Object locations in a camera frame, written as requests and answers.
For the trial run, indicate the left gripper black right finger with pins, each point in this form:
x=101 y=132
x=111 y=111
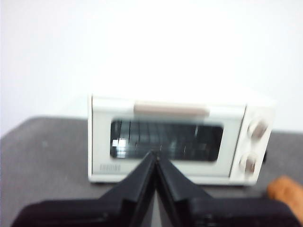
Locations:
x=208 y=210

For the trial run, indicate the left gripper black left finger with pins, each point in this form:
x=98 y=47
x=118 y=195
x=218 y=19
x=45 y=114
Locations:
x=113 y=208

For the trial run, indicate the brown potato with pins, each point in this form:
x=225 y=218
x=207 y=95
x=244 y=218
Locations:
x=287 y=191

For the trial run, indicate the beige oven knob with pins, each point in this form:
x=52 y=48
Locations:
x=258 y=128
x=249 y=163

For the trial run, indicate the white toaster oven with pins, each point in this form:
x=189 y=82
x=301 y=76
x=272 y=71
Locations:
x=258 y=108

